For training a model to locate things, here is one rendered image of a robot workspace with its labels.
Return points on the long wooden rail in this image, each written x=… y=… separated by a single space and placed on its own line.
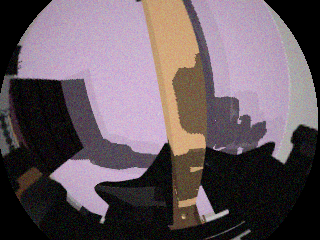
x=181 y=81

